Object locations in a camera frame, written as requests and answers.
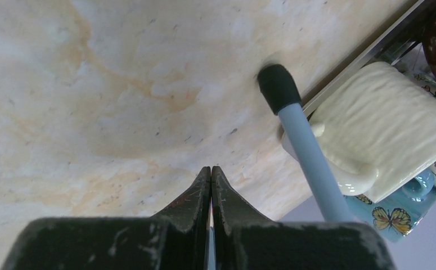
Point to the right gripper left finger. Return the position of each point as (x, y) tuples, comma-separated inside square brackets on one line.
[(172, 238)]

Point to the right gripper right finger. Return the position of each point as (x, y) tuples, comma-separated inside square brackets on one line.
[(247, 239)]

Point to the light blue music stand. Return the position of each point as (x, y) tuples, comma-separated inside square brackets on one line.
[(279, 90)]

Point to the blue butterfly mug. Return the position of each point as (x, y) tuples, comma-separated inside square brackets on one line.
[(399, 213)]

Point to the cream ribbed mug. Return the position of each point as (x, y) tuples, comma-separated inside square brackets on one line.
[(377, 131)]

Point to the metal tray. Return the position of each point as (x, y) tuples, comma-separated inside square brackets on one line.
[(389, 44)]

